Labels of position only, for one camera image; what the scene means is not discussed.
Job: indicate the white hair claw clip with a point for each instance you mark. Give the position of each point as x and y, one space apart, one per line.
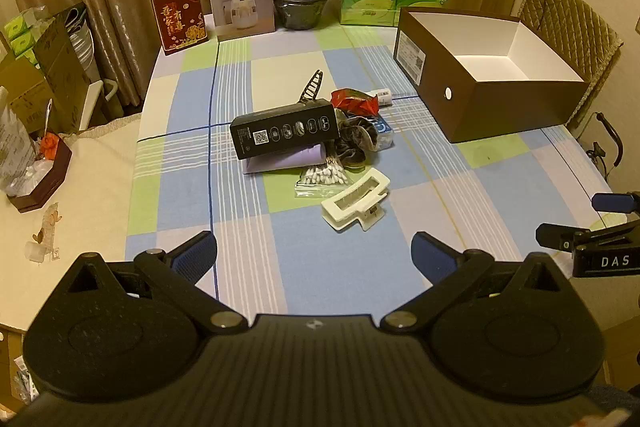
360 212

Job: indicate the red gift box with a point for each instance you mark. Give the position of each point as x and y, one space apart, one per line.
180 17

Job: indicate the clear acrylic ornament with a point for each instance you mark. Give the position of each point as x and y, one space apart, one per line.
45 232

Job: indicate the white plastic bag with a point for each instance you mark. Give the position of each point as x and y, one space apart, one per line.
12 147

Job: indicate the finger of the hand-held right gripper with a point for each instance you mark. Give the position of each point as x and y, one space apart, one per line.
555 237
612 202

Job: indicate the green tissue pack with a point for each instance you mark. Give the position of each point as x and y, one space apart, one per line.
370 9

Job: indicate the stack of white bowls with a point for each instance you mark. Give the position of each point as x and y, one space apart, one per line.
82 39

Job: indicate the green tissue packet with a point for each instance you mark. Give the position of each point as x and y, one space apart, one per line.
22 43
29 57
16 25

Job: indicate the orange ornament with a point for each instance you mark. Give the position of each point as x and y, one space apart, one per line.
48 146

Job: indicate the desktop with checkered tablecloth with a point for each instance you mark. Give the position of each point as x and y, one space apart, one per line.
310 257

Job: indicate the low brown cardboard carton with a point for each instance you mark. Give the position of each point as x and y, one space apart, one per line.
20 92

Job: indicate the black rectangular product box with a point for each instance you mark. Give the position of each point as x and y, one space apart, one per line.
285 132

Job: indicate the cotton swab bag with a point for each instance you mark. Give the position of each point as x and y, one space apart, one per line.
322 177

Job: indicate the brown hexagonal box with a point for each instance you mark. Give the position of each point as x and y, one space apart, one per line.
45 192

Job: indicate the cream cloth covered table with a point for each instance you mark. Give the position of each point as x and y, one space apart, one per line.
95 197

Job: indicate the quilted beige chair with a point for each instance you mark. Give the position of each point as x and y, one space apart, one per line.
565 17

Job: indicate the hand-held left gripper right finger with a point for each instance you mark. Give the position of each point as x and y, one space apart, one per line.
430 254

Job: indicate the red snack packet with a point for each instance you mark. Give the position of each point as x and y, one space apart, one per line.
355 103

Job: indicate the small white tube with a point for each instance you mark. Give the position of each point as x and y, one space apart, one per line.
384 97

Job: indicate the brown cardboard box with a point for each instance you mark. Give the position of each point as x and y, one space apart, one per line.
500 112

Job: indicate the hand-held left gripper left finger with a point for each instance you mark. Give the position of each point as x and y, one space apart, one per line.
197 252

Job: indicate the tall brown cardboard carton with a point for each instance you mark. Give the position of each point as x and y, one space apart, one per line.
60 67

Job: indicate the metal spoon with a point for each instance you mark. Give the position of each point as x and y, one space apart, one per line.
48 114

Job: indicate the blue pocket tissue packet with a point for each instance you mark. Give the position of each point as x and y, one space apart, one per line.
385 132

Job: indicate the dark furry scrunchie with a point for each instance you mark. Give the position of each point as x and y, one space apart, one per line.
357 137

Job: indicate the white stool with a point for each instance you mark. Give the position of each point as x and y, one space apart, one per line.
92 104

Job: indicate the black hair claw clip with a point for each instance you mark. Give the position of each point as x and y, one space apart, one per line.
306 94

